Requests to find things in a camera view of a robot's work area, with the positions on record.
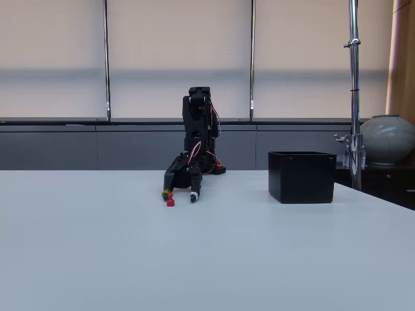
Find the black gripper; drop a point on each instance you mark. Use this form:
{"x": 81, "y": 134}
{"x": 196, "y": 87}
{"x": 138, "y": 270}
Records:
{"x": 185, "y": 180}

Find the small red pawn piece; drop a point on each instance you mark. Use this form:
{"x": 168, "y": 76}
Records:
{"x": 170, "y": 202}

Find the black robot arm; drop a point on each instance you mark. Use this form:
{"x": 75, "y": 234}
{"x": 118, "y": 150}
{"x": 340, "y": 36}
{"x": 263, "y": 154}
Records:
{"x": 196, "y": 123}

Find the black open box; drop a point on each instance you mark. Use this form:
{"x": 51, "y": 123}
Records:
{"x": 301, "y": 178}

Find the black base with orange clamps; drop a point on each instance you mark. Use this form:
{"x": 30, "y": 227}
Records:
{"x": 220, "y": 169}

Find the grey window sill cladding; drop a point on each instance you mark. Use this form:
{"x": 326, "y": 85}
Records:
{"x": 129, "y": 149}

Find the metal window mullion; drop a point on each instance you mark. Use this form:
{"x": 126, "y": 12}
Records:
{"x": 252, "y": 64}
{"x": 107, "y": 64}

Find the metal wing clamp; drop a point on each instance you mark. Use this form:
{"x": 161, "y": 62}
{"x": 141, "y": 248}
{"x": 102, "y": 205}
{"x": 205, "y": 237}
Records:
{"x": 342, "y": 138}

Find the clear water bottle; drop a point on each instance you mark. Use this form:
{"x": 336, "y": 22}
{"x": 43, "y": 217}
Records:
{"x": 363, "y": 157}

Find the chrome stand pole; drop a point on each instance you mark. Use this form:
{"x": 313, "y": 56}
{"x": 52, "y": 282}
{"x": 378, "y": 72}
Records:
{"x": 354, "y": 97}

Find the dark low cabinet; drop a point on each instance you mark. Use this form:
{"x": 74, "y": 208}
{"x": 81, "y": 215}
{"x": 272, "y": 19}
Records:
{"x": 389, "y": 184}

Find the grey round ceramic vase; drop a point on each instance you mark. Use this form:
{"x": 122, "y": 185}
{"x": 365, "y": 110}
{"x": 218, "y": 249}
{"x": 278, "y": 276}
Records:
{"x": 387, "y": 139}

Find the brown wooden wall panel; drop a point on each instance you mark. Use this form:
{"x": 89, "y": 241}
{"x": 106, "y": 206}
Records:
{"x": 403, "y": 64}

